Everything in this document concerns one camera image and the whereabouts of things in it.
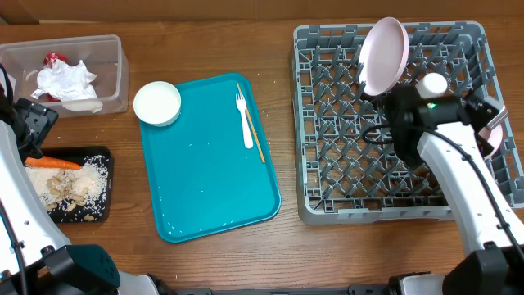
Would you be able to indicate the grey dishwasher rack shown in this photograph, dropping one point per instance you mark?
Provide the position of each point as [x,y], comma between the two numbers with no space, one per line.
[340,178]

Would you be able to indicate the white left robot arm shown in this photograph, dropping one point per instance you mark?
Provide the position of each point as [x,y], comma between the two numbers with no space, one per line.
[36,257]

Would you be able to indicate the pile of peanuts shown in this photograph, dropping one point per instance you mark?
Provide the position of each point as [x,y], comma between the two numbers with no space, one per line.
[70,189]

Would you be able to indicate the white napkin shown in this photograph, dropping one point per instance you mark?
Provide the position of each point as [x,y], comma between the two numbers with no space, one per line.
[72,85]

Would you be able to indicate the wooden chopstick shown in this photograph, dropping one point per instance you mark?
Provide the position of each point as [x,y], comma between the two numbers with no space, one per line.
[252,128]

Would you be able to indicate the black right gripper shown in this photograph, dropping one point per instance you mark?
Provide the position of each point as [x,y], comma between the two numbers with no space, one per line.
[485,146]

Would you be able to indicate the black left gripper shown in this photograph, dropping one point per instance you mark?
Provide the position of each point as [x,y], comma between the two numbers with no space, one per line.
[38,117]

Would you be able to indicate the black food waste tray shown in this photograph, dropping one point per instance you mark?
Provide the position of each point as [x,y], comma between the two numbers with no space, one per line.
[104,184]

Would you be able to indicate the pile of rice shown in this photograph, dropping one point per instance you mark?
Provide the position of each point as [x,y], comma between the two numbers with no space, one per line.
[92,180]

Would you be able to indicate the large pink plate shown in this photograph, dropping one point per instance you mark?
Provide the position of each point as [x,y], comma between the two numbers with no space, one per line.
[383,55]

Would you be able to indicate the orange carrot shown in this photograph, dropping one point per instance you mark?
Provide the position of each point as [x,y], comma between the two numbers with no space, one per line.
[50,162]

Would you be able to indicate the clear plastic bin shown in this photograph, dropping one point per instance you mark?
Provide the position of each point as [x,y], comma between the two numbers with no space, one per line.
[103,56]

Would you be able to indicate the white plastic fork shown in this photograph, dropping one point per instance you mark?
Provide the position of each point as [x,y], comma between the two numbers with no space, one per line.
[246,132]

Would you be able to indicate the white bowl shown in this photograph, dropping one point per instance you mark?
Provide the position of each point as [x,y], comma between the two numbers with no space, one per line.
[157,103]

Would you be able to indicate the teal plastic tray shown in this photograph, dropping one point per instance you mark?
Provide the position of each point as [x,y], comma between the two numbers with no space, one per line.
[202,179]

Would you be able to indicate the red snack wrapper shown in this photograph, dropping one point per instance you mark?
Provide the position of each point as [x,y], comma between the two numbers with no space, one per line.
[48,63]

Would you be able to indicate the pink bowl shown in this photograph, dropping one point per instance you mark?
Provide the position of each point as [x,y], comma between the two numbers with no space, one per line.
[494,138]

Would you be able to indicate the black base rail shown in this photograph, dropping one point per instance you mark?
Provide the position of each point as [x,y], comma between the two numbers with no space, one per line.
[356,289]

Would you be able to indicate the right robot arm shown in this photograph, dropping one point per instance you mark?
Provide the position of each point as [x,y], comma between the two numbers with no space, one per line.
[438,132]

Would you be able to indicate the white plastic cup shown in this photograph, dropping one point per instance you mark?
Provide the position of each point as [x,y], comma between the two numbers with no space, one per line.
[432,85]

